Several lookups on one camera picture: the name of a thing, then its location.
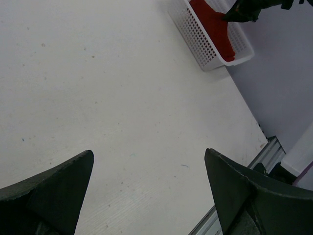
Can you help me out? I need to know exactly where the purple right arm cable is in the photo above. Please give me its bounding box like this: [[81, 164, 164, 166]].
[[293, 163, 313, 187]]

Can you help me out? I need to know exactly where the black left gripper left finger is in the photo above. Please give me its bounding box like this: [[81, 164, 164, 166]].
[[0, 150, 94, 235]]

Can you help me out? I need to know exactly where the white perforated plastic basket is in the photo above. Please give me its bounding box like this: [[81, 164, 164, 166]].
[[168, 0, 254, 71]]

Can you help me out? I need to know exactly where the dark red t shirt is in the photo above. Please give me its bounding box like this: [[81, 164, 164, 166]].
[[189, 0, 235, 62]]

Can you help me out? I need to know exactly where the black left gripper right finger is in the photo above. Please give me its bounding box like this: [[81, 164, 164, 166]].
[[204, 148, 313, 235]]

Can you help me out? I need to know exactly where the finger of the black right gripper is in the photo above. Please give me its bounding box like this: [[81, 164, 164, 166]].
[[222, 0, 259, 23]]

